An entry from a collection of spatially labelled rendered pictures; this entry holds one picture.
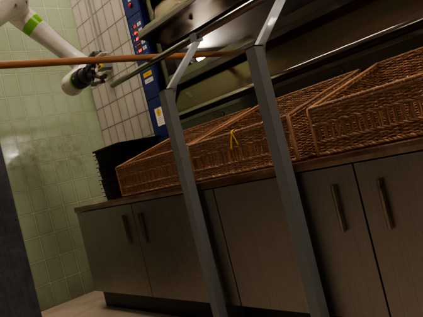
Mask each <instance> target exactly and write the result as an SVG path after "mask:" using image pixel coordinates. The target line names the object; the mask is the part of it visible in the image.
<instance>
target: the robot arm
mask: <svg viewBox="0 0 423 317"><path fill-rule="evenodd" d="M28 4H29V0H0V27H1V26H2V25H3V24H5V23H7V22H10V23H11V24H12V25H14V26H15V27H17V29H19V30H20V31H22V32H23V33H25V34H26V35H28V36H29V37H30V38H31V39H33V40H35V41H36V42H38V43H39V44H41V45H42V46H44V47H45V48H47V49H48V50H50V51H51V52H52V53H54V54H55V55H56V56H58V57H59V58H76V57H103V56H104V55H106V54H107V53H108V52H98V51H92V52H91V54H90V55H89V56H86V55H84V54H83V53H82V52H80V51H79V50H78V49H77V48H75V47H74V46H73V45H71V44H70V43H69V42H68V41H67V40H65V39H64V38H63V37H62V36H60V35H59V34H58V33H57V32H56V31H55V30H54V29H53V28H52V27H51V26H50V25H49V24H48V23H47V22H46V21H45V20H44V19H42V18H41V17H40V16H39V15H38V14H36V12H34V10H32V9H31V8H30V7H29V6H28ZM70 67H71V68H72V70H71V71H70V72H69V73H68V74H67V75H66V76H65V77H64V78H63V79H62V82H61V88H62V90H63V91H64V92H65V93H66V94H67V95H70V96H76V95H78V94H80V93H81V92H82V90H83V89H84V88H86V87H87V86H89V85H91V87H96V86H97V85H98V84H103V83H105V80H104V79H106V77H107V76H108V75H107V74H109V73H110V72H112V70H106V71H104V72H103V73H101V74H100V75H98V74H97V73H98V65H97V64H83V65H70ZM95 78H97V79H100V81H97V82H94V79H95Z"/></svg>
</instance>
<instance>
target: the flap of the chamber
mask: <svg viewBox="0 0 423 317"><path fill-rule="evenodd" d="M241 1H243V0H189V1H187V2H186V3H184V4H183V5H181V6H180V7H178V8H177V9H175V10H174V11H173V12H171V13H170V14H168V15H167V16H165V17H164V18H162V19H161V20H160V21H158V22H157V23H156V24H154V25H152V26H151V27H150V28H148V29H147V30H145V31H144V32H142V33H141V34H139V35H138V39H139V40H143V41H147V42H153V43H159V44H163V45H170V44H171V43H173V42H175V41H176V40H178V39H180V38H181V37H183V36H184V35H186V34H188V33H189V32H191V31H193V30H195V29H196V28H198V27H199V26H201V25H203V24H205V23H206V22H207V21H210V20H211V19H213V18H214V17H216V16H218V15H219V14H221V13H223V12H224V11H226V10H228V9H229V8H231V7H232V6H234V5H236V4H237V3H239V2H241ZM189 17H193V21H190V20H189Z"/></svg>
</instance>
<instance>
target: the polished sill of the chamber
mask: <svg viewBox="0 0 423 317"><path fill-rule="evenodd" d="M334 1H336V0H315V1H314V2H312V3H310V4H308V5H306V6H304V7H302V8H300V9H297V10H296V11H294V12H292V13H290V14H288V15H286V16H284V17H282V18H280V19H279V20H277V21H276V22H275V24H274V27H273V29H272V31H271V33H272V32H274V31H276V30H278V29H280V28H282V27H284V26H286V25H288V24H290V23H292V22H294V21H296V20H298V19H300V18H302V17H304V16H306V15H308V14H310V13H312V12H314V11H316V10H318V9H320V8H323V7H324V6H326V5H328V4H330V3H333V2H334ZM261 30H262V29H260V30H257V31H255V32H254V33H251V34H250V35H247V36H245V37H244V38H242V39H240V40H238V41H236V42H234V43H232V44H230V45H228V46H226V47H225V48H223V49H221V50H219V51H217V52H215V53H213V54H211V55H209V56H207V57H205V58H203V59H201V60H199V61H197V62H195V63H193V64H192V65H190V66H188V67H187V68H186V70H185V71H184V74H183V75H182V77H184V76H186V75H188V74H190V73H192V72H194V71H196V70H198V69H200V68H202V67H204V66H206V65H208V64H210V63H212V62H214V61H216V60H218V59H220V58H222V57H224V56H226V55H228V54H230V53H232V52H234V51H236V50H238V49H240V48H242V47H244V46H246V45H248V44H250V43H252V42H254V41H256V40H257V38H258V36H259V34H260V32H261ZM174 74H175V73H174ZM174 74H173V75H170V76H169V80H170V81H171V79H172V77H173V76H174Z"/></svg>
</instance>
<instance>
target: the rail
mask: <svg viewBox="0 0 423 317"><path fill-rule="evenodd" d="M187 1H189V0H183V1H181V2H180V3H179V4H177V5H175V6H174V7H173V8H171V9H170V10H169V11H167V12H166V13H164V14H163V15H162V16H160V17H158V18H157V19H156V20H154V21H153V22H151V23H150V24H149V25H147V26H146V27H145V28H143V29H141V30H140V31H139V32H138V35H139V34H141V33H142V32H144V31H145V30H147V29H148V28H150V27H151V26H152V25H154V24H156V23H157V22H158V21H160V20H161V19H162V18H164V17H165V16H167V15H168V14H170V13H171V12H173V11H174V10H175V9H177V8H178V7H180V6H181V5H183V4H184V3H186V2H187Z"/></svg>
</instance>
